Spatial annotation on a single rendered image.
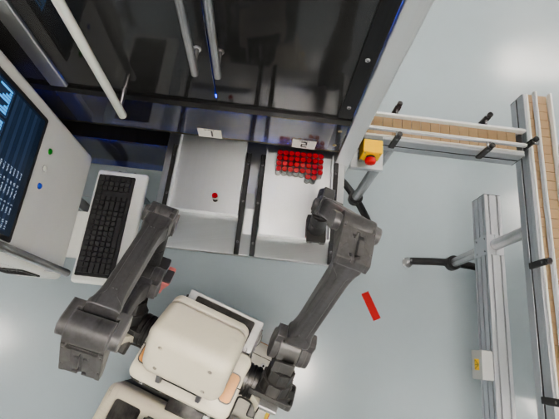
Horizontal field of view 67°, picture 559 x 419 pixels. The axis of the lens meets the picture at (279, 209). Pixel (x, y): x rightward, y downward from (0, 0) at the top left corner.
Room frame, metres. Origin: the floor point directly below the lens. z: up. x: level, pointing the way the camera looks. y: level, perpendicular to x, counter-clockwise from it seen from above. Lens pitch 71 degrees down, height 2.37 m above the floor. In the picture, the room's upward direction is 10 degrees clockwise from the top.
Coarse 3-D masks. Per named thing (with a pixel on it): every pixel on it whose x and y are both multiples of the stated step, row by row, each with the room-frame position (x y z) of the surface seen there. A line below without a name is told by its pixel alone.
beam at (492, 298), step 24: (480, 216) 0.78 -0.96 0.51; (480, 240) 0.66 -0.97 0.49; (480, 264) 0.55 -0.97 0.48; (504, 264) 0.55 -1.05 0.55; (480, 288) 0.44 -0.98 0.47; (504, 288) 0.44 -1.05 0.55; (480, 312) 0.33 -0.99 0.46; (504, 312) 0.34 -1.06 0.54; (480, 336) 0.23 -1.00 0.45; (504, 336) 0.23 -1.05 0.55; (504, 360) 0.13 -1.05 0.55; (504, 384) 0.04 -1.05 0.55; (504, 408) -0.05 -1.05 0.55
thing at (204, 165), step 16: (192, 144) 0.70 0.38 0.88; (208, 144) 0.72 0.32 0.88; (224, 144) 0.73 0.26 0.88; (240, 144) 0.74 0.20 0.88; (176, 160) 0.61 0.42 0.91; (192, 160) 0.64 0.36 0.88; (208, 160) 0.65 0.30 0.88; (224, 160) 0.66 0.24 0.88; (240, 160) 0.67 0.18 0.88; (176, 176) 0.56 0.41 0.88; (192, 176) 0.57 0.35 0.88; (208, 176) 0.58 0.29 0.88; (224, 176) 0.59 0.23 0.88; (240, 176) 0.61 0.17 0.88; (176, 192) 0.50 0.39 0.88; (192, 192) 0.51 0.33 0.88; (208, 192) 0.52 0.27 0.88; (224, 192) 0.53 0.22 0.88; (240, 192) 0.54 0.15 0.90; (176, 208) 0.43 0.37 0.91; (192, 208) 0.45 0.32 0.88; (208, 208) 0.46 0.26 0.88; (224, 208) 0.47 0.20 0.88
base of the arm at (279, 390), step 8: (264, 376) -0.06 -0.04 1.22; (272, 376) -0.06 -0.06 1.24; (280, 376) -0.05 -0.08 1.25; (288, 376) -0.05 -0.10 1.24; (264, 384) -0.08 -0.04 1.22; (272, 384) -0.08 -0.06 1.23; (280, 384) -0.07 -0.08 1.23; (288, 384) -0.07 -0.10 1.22; (256, 392) -0.10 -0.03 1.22; (264, 392) -0.10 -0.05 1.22; (272, 392) -0.10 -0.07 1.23; (280, 392) -0.09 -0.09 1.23; (288, 392) -0.09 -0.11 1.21; (272, 400) -0.11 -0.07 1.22; (280, 400) -0.11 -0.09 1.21; (288, 400) -0.11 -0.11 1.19; (280, 408) -0.13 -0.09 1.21; (288, 408) -0.13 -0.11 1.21
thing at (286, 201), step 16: (272, 160) 0.70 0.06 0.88; (272, 176) 0.63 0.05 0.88; (288, 176) 0.64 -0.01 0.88; (272, 192) 0.57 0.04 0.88; (288, 192) 0.58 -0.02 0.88; (304, 192) 0.59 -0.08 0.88; (272, 208) 0.50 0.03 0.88; (288, 208) 0.51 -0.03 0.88; (304, 208) 0.53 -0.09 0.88; (272, 224) 0.44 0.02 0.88; (288, 224) 0.45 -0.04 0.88; (304, 224) 0.46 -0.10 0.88
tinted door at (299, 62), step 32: (224, 0) 0.71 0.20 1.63; (256, 0) 0.72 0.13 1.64; (288, 0) 0.72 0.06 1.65; (320, 0) 0.73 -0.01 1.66; (352, 0) 0.73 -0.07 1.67; (224, 32) 0.71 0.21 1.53; (256, 32) 0.72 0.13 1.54; (288, 32) 0.72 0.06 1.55; (320, 32) 0.73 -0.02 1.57; (352, 32) 0.73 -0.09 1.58; (224, 64) 0.71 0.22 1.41; (256, 64) 0.72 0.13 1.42; (288, 64) 0.72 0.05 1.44; (320, 64) 0.73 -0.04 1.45; (352, 64) 0.73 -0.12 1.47; (224, 96) 0.71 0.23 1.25; (256, 96) 0.72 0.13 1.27; (288, 96) 0.72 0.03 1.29; (320, 96) 0.73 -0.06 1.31
